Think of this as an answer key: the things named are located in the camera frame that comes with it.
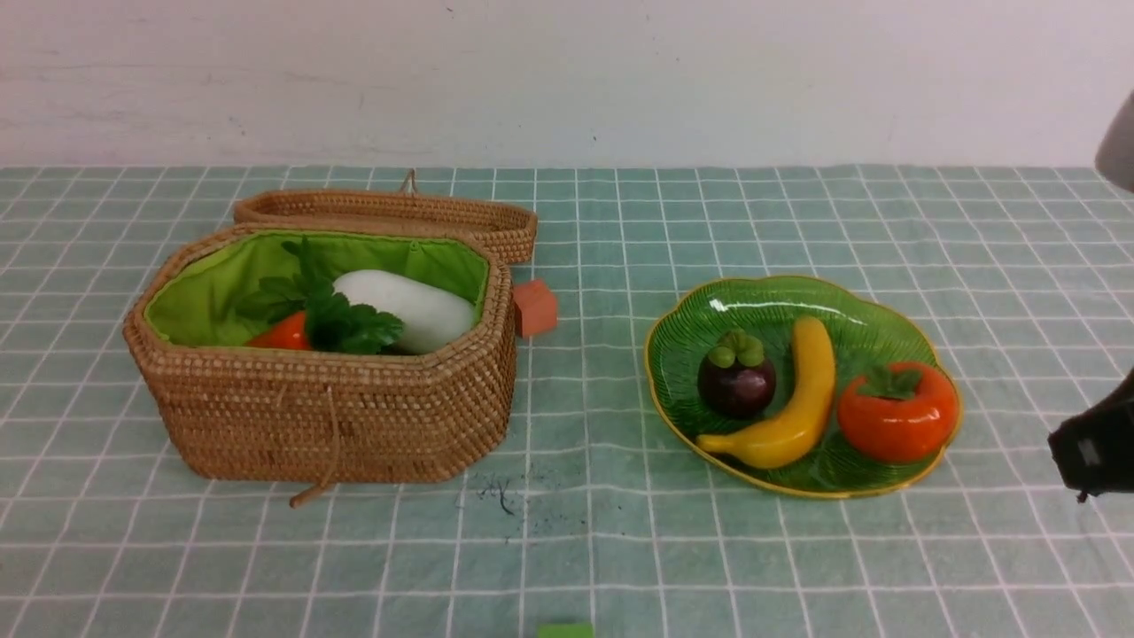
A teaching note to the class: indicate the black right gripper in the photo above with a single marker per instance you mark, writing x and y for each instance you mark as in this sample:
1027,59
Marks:
1093,451

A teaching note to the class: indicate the orange toy persimmon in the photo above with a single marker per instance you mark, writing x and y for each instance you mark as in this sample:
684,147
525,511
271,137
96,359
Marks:
899,413

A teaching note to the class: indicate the yellow toy banana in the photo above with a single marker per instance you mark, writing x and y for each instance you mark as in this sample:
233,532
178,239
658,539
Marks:
796,429

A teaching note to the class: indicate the purple toy mangosteen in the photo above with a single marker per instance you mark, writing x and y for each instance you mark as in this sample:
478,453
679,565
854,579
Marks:
736,377

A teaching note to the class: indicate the white toy radish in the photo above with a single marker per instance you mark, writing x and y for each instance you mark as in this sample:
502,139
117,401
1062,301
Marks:
433,317

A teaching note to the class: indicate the orange toy carrot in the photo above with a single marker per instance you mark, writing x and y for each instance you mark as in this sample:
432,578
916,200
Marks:
332,324

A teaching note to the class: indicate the green leaf glass plate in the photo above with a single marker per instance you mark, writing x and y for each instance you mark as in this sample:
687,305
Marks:
862,332

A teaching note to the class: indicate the green checkered tablecloth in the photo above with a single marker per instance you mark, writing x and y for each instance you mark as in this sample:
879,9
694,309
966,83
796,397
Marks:
591,511

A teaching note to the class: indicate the green foam cube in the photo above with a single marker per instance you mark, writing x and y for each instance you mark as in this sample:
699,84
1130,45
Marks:
565,630

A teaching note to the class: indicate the orange foam cube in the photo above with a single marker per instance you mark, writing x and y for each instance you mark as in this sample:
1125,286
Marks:
536,309

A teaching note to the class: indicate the woven basket lid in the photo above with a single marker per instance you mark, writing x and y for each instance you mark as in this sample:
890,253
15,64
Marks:
508,231

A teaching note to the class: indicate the woven wicker basket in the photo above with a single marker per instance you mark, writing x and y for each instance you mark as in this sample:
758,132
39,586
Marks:
319,419

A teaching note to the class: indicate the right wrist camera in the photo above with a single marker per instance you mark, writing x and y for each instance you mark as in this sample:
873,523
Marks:
1114,159

